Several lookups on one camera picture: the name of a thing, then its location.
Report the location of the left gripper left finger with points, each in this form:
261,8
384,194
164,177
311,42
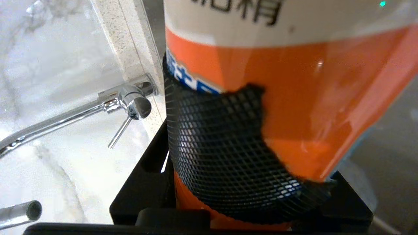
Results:
147,182

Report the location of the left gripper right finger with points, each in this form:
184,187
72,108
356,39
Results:
349,212

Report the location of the orange dish soap bottle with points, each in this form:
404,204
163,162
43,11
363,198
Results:
294,98

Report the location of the chrome faucet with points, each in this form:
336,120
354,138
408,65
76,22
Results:
134,104

